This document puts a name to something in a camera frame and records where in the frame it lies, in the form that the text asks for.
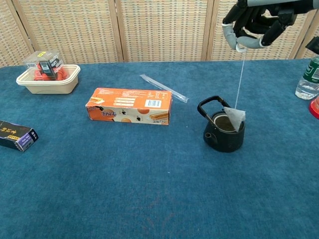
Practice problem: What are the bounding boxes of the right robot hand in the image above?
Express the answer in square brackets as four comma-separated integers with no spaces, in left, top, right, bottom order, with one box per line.
[222,0,314,50]

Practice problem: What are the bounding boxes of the clear wrapped straw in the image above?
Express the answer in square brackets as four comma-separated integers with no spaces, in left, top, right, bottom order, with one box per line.
[139,73,189,103]

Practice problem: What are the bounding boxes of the clear box with red item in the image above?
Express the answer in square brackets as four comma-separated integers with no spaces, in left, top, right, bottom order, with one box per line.
[22,49,66,82]

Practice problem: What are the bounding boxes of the black cast iron teapot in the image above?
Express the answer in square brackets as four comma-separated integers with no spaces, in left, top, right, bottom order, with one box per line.
[197,95,246,153]

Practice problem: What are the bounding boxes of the blue table cloth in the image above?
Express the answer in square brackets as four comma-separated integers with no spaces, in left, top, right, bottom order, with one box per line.
[0,58,319,239]

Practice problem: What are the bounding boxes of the clear plastic water bottle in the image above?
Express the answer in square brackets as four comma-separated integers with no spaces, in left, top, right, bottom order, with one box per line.
[295,56,319,100]

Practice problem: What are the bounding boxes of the dark purple box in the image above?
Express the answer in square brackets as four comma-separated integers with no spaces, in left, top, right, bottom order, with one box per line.
[0,120,39,153]

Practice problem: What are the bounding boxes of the woven folding screen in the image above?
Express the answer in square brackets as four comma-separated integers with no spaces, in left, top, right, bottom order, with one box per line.
[0,0,319,68]

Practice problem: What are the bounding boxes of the red cup with white lid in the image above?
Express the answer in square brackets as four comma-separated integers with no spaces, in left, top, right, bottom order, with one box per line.
[308,94,319,119]

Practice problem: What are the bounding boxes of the orange biscuit box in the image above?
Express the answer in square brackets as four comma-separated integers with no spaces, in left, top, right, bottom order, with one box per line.
[85,87,173,126]

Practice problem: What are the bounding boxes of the pyramid tea bag with string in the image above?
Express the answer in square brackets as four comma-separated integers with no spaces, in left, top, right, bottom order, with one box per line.
[223,42,248,132]

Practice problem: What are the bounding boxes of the beige plastic food tray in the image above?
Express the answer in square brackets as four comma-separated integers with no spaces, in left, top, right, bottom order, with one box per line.
[15,64,81,95]

